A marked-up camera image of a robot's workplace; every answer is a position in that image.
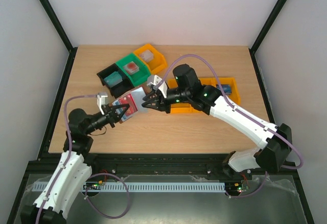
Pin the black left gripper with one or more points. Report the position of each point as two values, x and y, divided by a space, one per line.
112 116

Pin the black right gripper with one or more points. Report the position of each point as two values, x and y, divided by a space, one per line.
163 101

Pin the brown leather card holder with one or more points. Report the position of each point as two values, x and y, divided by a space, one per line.
135 99

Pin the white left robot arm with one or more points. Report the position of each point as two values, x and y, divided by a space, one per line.
75 165

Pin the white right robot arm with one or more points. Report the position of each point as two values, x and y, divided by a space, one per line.
270 152

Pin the teal card stack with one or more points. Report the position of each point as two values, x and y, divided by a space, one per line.
113 79

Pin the red white card stack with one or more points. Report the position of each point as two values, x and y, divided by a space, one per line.
131 68

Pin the blue card stack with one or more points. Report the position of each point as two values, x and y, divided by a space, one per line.
227 89

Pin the yellow bin near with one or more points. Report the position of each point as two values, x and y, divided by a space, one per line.
179 108

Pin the black bin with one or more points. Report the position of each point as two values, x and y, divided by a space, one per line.
120 89

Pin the green bin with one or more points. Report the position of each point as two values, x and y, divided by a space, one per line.
141 76

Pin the yellow bin left group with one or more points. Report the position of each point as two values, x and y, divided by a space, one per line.
154 60

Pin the yellow bin middle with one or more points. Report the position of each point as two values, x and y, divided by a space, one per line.
207 80

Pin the yellow bin far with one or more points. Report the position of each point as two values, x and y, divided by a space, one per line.
234 96

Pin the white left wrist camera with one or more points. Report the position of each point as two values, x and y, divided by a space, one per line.
102 99

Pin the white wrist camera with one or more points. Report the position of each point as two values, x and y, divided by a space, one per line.
102 99
156 83

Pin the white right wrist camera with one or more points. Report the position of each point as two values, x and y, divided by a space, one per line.
156 83

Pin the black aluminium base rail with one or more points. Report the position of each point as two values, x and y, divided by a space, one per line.
162 164

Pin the white slotted cable duct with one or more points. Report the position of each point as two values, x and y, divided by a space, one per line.
139 187

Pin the black frame post left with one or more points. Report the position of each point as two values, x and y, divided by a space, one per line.
56 23

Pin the black frame post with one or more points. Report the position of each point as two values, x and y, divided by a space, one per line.
267 26
56 23

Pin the black frame post right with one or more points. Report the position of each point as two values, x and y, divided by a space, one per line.
267 26

